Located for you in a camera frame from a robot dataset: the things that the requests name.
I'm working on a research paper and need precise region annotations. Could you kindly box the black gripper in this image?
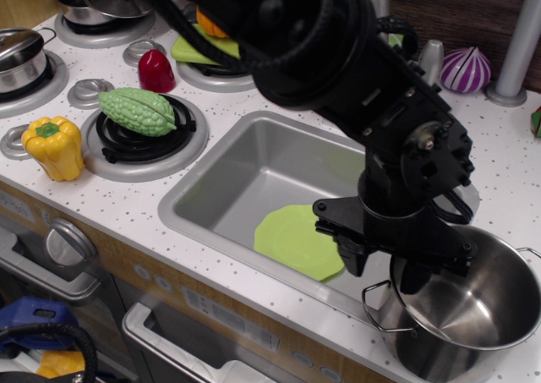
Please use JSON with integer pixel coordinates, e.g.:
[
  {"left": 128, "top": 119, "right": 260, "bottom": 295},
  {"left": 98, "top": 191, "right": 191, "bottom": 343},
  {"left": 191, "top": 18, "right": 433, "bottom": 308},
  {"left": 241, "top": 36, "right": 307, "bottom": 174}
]
[{"left": 313, "top": 184, "right": 478, "bottom": 295}]

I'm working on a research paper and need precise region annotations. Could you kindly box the large steel pot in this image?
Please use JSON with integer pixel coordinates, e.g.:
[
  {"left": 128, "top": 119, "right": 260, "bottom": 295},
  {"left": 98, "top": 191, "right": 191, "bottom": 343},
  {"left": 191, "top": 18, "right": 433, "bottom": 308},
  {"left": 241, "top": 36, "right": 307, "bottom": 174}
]
[{"left": 363, "top": 226, "right": 540, "bottom": 382}]

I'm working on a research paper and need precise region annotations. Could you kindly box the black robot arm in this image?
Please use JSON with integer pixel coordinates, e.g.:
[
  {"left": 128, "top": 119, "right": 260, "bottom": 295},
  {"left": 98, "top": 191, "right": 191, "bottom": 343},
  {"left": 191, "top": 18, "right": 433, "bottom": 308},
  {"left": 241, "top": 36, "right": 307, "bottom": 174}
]
[{"left": 149, "top": 0, "right": 478, "bottom": 294}]

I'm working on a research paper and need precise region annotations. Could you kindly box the grey toy sink basin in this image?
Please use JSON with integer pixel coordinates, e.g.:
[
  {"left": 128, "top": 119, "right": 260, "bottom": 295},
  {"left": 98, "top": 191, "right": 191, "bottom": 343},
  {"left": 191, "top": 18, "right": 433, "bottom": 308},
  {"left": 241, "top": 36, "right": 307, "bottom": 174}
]
[{"left": 158, "top": 112, "right": 390, "bottom": 322}]

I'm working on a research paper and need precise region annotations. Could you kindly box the steel pot with lid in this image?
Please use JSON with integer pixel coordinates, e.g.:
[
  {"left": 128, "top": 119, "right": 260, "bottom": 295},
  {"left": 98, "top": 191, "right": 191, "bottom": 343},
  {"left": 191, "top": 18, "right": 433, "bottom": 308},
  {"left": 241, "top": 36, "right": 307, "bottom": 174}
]
[{"left": 54, "top": 0, "right": 157, "bottom": 26}]

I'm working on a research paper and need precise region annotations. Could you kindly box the small steel pot left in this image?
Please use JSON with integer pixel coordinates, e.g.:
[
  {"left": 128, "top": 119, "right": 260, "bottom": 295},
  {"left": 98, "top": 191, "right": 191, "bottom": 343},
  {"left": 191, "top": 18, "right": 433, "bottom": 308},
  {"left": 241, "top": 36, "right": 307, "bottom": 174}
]
[{"left": 1, "top": 28, "right": 57, "bottom": 98}]

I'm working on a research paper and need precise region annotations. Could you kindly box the green plastic plate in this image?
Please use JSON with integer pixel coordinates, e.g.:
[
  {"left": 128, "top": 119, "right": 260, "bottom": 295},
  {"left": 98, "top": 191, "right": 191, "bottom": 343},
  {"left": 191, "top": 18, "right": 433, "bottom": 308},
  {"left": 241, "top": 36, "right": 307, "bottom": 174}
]
[{"left": 254, "top": 205, "right": 344, "bottom": 281}]

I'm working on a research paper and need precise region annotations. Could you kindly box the grey metal pole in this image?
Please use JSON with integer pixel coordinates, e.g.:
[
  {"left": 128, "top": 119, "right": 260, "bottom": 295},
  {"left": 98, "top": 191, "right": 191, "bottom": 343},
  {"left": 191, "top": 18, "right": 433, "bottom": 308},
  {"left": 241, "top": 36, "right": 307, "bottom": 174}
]
[{"left": 484, "top": 0, "right": 540, "bottom": 107}]

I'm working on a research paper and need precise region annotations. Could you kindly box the red green toy edge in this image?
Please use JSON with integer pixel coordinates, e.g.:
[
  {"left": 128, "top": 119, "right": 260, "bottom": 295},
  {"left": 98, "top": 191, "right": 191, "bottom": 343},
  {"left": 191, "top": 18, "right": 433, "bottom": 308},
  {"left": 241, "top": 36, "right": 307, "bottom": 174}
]
[{"left": 530, "top": 107, "right": 541, "bottom": 138}]

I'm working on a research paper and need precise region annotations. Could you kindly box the purple striped toy onion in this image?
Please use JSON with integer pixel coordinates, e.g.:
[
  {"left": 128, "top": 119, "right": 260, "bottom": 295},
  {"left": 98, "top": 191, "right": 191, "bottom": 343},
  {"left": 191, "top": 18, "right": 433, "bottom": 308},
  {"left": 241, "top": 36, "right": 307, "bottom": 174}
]
[{"left": 440, "top": 47, "right": 492, "bottom": 94}]

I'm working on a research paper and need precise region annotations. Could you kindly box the silver toy faucet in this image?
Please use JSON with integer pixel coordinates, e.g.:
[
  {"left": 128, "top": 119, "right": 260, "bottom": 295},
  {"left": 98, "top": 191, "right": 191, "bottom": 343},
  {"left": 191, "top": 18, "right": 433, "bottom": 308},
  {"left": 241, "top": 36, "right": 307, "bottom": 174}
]
[{"left": 370, "top": 0, "right": 444, "bottom": 85}]

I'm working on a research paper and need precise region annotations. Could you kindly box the green toy cabbage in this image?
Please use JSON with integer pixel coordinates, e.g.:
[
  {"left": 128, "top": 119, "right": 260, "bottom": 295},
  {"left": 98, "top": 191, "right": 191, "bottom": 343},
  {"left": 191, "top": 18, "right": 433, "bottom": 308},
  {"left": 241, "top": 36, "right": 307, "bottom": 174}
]
[{"left": 388, "top": 34, "right": 403, "bottom": 48}]

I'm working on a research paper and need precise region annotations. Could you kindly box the green toy bitter gourd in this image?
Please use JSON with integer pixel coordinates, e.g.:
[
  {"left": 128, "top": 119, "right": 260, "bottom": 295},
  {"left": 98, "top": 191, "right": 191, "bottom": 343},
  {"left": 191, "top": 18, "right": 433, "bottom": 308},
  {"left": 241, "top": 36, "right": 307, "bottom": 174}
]
[{"left": 97, "top": 88, "right": 177, "bottom": 137}]

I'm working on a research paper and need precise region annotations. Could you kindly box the black coil burner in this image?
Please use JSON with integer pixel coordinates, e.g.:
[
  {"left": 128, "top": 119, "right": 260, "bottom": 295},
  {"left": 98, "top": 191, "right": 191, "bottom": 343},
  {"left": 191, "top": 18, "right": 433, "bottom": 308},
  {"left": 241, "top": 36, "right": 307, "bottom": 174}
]
[{"left": 96, "top": 96, "right": 199, "bottom": 164}]

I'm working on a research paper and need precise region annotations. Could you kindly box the green toy cutting board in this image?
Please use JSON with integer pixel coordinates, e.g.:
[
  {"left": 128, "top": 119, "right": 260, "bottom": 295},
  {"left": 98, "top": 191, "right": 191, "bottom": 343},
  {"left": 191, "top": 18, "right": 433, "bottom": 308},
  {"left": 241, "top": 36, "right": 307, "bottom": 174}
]
[{"left": 170, "top": 24, "right": 240, "bottom": 65}]

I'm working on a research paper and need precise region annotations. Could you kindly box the orange toy pumpkin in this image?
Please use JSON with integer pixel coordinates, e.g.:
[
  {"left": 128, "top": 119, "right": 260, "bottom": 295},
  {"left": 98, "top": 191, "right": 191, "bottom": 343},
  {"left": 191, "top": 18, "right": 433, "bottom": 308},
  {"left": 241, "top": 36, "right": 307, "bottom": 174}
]
[{"left": 196, "top": 7, "right": 230, "bottom": 39}]

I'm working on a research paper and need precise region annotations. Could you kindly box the red toy pepper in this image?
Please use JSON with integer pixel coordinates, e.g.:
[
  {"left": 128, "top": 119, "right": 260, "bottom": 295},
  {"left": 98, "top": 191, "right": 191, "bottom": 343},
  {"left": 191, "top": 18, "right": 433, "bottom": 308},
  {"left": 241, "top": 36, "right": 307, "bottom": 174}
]
[{"left": 138, "top": 49, "right": 176, "bottom": 93}]

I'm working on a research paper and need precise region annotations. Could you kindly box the silver oven knob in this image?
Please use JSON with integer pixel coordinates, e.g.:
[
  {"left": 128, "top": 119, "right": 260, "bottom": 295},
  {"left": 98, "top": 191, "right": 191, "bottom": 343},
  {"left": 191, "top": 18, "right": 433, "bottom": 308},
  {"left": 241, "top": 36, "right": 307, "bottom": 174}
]
[{"left": 44, "top": 218, "right": 97, "bottom": 267}]

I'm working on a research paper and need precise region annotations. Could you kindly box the grey stove knob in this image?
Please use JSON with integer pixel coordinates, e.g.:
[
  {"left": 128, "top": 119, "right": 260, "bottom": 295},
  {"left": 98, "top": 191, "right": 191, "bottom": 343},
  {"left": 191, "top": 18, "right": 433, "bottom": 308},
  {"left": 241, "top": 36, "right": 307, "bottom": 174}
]
[
  {"left": 123, "top": 39, "right": 167, "bottom": 67},
  {"left": 67, "top": 79, "right": 114, "bottom": 109},
  {"left": 1, "top": 124, "right": 30, "bottom": 161}
]

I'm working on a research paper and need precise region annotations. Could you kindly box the yellow cloth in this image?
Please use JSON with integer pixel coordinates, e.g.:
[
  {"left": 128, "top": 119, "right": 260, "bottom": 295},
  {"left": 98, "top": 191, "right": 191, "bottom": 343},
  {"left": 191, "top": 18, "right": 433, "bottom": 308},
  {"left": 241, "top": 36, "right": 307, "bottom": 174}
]
[{"left": 36, "top": 350, "right": 85, "bottom": 378}]

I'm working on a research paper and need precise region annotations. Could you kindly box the yellow toy bell pepper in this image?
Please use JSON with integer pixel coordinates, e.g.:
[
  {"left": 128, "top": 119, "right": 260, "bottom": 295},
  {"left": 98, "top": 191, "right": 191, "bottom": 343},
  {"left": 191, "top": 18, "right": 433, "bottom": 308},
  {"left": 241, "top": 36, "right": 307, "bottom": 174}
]
[{"left": 21, "top": 117, "right": 85, "bottom": 181}]

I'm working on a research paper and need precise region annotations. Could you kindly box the blue plastic object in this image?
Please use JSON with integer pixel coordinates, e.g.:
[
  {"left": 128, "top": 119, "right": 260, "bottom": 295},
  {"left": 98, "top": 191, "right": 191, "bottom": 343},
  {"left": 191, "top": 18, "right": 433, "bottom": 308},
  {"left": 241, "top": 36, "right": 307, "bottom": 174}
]
[{"left": 1, "top": 296, "right": 79, "bottom": 352}]

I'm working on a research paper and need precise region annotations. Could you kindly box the oven door handle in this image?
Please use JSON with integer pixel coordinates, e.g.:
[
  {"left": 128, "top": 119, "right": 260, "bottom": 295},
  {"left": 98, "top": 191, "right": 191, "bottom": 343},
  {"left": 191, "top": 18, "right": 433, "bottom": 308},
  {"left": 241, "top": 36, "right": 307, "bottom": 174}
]
[{"left": 123, "top": 303, "right": 273, "bottom": 383}]

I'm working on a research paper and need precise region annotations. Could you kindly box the black cable hose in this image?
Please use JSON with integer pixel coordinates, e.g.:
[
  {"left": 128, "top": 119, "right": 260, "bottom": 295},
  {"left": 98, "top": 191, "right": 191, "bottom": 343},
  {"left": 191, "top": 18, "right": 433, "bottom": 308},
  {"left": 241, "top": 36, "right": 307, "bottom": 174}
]
[{"left": 0, "top": 321, "right": 99, "bottom": 383}]

